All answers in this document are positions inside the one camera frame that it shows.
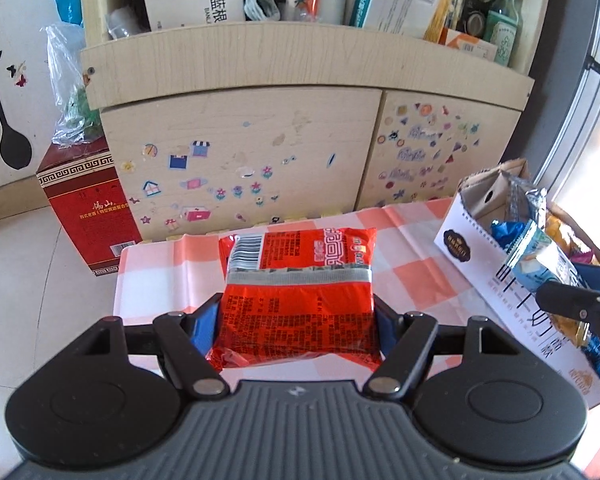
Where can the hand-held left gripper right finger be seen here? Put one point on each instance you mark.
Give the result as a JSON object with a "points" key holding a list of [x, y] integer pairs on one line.
{"points": [[386, 332]]}

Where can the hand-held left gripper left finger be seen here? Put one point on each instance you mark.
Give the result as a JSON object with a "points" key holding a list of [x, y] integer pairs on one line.
{"points": [[203, 330]]}

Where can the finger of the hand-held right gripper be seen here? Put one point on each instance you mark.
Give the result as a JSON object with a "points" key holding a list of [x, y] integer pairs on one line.
{"points": [[565, 300]]}

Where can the light blue snack packet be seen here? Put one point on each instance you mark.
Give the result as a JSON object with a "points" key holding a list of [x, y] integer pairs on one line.
{"points": [[540, 260]]}

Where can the yellow snack packet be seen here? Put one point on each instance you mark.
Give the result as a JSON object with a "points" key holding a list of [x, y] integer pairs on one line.
{"points": [[565, 235]]}

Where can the printed cardboard box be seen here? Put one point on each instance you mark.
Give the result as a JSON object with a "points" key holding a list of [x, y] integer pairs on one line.
{"points": [[485, 280]]}

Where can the red snack packet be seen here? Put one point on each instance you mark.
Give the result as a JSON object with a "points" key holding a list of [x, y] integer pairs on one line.
{"points": [[295, 320]]}

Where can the orange checked tablecloth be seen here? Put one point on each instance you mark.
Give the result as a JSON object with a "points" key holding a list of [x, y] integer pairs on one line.
{"points": [[410, 260]]}

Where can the red carton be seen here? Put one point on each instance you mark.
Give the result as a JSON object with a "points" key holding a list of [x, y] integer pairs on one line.
{"points": [[85, 210]]}

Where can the wooden cabinet with stickers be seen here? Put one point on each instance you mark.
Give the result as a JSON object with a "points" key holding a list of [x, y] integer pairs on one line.
{"points": [[280, 125]]}

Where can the orange and white box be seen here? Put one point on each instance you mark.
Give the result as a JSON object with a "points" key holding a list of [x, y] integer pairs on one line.
{"points": [[472, 47]]}

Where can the clear bag with greens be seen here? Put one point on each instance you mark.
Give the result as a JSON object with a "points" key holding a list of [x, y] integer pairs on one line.
{"points": [[70, 85]]}

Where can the yellow box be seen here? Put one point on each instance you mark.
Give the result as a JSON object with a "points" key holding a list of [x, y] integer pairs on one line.
{"points": [[437, 20]]}

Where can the clear plastic cup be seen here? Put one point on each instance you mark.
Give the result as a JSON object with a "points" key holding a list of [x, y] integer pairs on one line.
{"points": [[122, 22]]}

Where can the white jar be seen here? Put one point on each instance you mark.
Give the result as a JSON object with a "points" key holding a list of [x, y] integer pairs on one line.
{"points": [[330, 5]]}

